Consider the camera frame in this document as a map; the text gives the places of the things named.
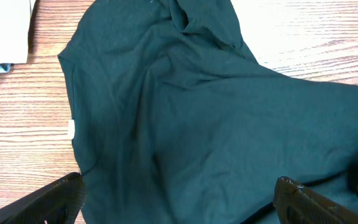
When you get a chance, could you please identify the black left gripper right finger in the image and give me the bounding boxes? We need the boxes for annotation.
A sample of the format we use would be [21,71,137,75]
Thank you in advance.
[273,176,358,224]

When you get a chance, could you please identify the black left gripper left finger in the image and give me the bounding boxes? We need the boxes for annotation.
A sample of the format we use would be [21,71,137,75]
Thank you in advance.
[0,172,86,224]

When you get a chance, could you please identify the plain black t-shirt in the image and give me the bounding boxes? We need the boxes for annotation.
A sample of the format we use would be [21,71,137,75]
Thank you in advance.
[58,0,358,223]

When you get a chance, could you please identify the folded white beige trousers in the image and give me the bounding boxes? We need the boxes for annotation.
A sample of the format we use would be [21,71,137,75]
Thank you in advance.
[0,0,36,65]

